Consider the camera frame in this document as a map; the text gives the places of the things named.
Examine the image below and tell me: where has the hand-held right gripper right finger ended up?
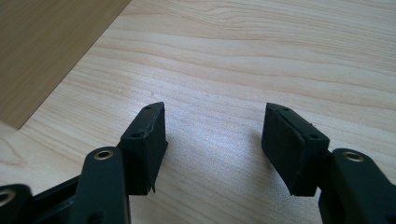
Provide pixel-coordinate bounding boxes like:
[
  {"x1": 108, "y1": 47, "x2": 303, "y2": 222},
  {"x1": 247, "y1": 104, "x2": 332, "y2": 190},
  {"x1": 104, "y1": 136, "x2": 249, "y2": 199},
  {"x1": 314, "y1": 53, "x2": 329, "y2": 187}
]
[{"x1": 261, "y1": 102, "x2": 331, "y2": 198}]

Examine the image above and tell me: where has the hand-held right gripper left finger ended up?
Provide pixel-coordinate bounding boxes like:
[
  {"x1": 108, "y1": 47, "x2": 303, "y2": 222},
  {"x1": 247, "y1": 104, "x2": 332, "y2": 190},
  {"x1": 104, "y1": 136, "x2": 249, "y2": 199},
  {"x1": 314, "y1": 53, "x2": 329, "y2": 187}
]
[{"x1": 117, "y1": 101, "x2": 169, "y2": 197}]

